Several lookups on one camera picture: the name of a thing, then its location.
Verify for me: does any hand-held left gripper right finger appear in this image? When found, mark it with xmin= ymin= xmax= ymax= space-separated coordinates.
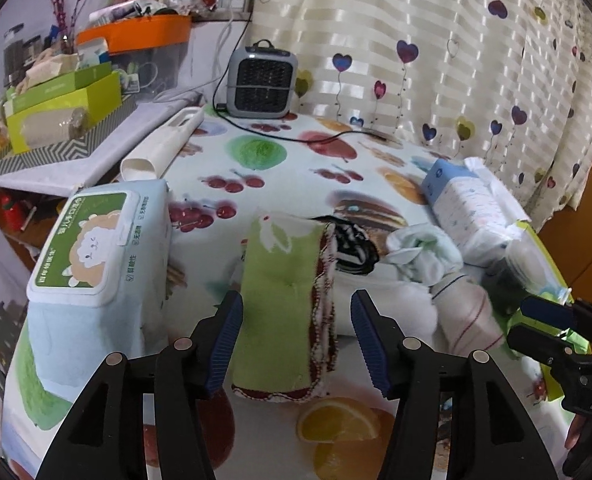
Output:
xmin=351 ymin=289 xmax=559 ymax=480

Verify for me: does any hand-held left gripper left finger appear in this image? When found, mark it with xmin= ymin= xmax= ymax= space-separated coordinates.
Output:
xmin=35 ymin=290 xmax=244 ymax=480

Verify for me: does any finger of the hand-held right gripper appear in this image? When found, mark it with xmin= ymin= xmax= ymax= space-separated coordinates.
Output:
xmin=520 ymin=295 xmax=592 ymax=343
xmin=506 ymin=325 xmax=592 ymax=376

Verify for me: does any green towel with stitched trim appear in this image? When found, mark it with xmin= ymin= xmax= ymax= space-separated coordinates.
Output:
xmin=231 ymin=212 xmax=339 ymax=405

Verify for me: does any small zebra pattern sock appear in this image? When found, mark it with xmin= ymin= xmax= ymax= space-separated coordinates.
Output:
xmin=321 ymin=217 xmax=382 ymax=278

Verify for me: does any white soft tissue pack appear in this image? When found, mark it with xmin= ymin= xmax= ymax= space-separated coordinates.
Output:
xmin=421 ymin=156 xmax=532 ymax=268

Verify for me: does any person's right hand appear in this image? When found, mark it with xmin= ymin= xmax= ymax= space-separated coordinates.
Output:
xmin=563 ymin=412 xmax=592 ymax=453

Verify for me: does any clear glass jar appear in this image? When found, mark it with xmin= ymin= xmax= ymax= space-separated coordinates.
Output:
xmin=483 ymin=220 xmax=574 ymax=306

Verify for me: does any white rolled sock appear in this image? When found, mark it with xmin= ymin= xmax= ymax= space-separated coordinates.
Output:
xmin=428 ymin=272 xmax=509 ymax=358

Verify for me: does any light green white sock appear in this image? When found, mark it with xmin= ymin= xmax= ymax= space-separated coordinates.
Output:
xmin=386 ymin=225 xmax=464 ymax=288

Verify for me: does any light blue wet wipes pack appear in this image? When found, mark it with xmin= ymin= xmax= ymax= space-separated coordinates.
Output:
xmin=26 ymin=180 xmax=174 ymax=356

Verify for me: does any fruit print tablecloth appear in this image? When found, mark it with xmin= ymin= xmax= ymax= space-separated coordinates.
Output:
xmin=1 ymin=105 xmax=592 ymax=480

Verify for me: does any white rolled tube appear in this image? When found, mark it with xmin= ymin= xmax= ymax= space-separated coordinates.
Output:
xmin=120 ymin=106 xmax=206 ymax=182

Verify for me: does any white cloth covered side table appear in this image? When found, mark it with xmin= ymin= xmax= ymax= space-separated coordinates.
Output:
xmin=0 ymin=80 xmax=207 ymax=198

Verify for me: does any red toy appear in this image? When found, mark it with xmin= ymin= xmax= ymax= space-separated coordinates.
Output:
xmin=0 ymin=192 xmax=27 ymax=233

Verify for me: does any grey chevron tray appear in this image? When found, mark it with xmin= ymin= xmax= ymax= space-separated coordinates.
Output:
xmin=0 ymin=92 xmax=139 ymax=177

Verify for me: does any grey desktop heater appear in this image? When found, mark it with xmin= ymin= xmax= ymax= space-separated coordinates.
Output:
xmin=225 ymin=40 xmax=299 ymax=120

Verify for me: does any lime green box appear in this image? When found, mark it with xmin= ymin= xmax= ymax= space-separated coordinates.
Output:
xmin=5 ymin=72 xmax=123 ymax=156

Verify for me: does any dark green box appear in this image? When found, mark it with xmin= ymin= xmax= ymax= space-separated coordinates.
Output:
xmin=6 ymin=62 xmax=114 ymax=111

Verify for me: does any orange lidded clear container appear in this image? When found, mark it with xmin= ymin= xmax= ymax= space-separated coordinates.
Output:
xmin=76 ymin=14 xmax=193 ymax=93

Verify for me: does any heart print curtain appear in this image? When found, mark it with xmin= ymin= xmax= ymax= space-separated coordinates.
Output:
xmin=246 ymin=0 xmax=592 ymax=231

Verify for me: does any short glass storage jar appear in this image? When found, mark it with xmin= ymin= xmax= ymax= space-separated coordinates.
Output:
xmin=23 ymin=35 xmax=44 ymax=68

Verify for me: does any tall glass storage jar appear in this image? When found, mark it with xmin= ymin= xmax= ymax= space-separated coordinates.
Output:
xmin=2 ymin=25 xmax=27 ymax=86

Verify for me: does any white cable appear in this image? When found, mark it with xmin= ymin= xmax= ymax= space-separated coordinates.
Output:
xmin=148 ymin=7 xmax=252 ymax=106

